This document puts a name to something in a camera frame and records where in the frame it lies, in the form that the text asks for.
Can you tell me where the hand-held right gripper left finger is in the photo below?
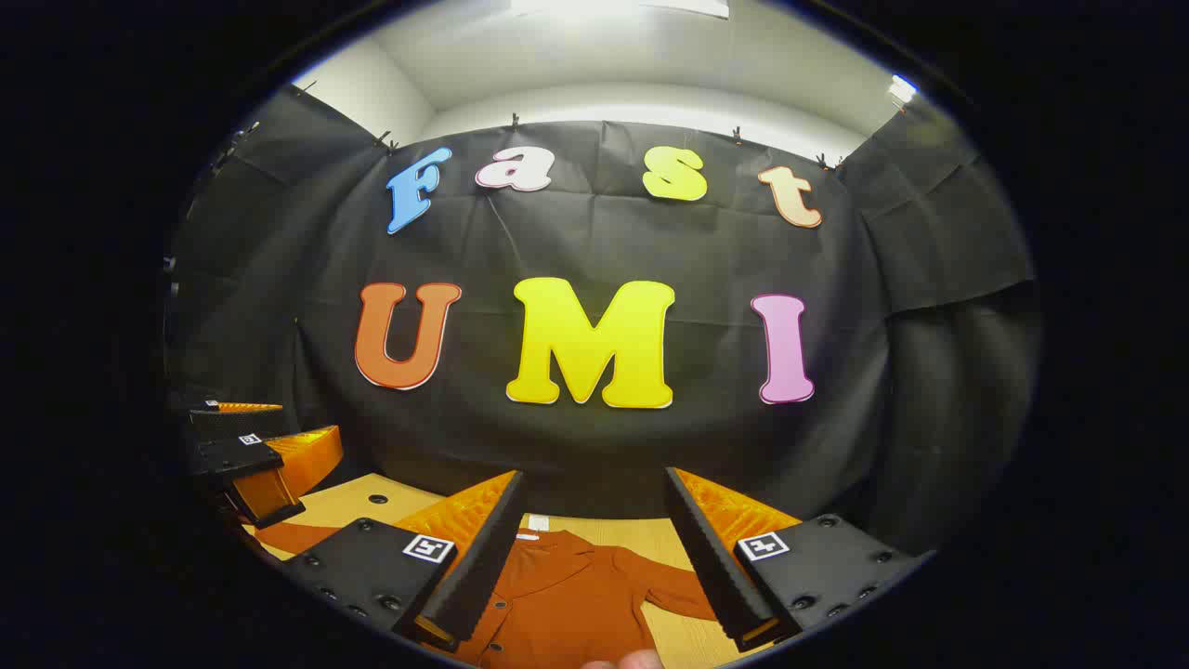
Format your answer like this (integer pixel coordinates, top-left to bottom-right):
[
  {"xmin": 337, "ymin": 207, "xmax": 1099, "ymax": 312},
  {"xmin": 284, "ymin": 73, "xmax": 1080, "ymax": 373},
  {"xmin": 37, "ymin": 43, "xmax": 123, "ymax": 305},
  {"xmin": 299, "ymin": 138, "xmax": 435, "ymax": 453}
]
[{"xmin": 279, "ymin": 469, "xmax": 529, "ymax": 653}]

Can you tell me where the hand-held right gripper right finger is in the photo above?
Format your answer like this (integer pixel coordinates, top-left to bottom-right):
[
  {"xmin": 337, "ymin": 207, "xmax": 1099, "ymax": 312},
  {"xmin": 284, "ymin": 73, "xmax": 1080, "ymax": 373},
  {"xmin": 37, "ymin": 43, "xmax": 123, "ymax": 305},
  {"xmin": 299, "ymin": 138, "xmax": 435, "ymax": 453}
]
[{"xmin": 664, "ymin": 466, "xmax": 934, "ymax": 653}]

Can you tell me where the orange button shirt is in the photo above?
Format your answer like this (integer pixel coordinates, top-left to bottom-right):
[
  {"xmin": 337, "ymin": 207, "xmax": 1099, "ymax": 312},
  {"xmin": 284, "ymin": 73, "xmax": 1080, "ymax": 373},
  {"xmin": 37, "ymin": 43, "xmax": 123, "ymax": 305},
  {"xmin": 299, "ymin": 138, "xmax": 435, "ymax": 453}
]
[{"xmin": 253, "ymin": 520, "xmax": 721, "ymax": 669}]

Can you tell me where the black backdrop cloth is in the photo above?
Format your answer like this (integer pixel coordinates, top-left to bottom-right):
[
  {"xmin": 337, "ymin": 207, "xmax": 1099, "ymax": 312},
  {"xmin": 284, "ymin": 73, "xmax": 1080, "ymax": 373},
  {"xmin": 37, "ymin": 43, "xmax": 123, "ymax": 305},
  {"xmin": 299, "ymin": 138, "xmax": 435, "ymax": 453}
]
[{"xmin": 165, "ymin": 82, "xmax": 1041, "ymax": 558}]

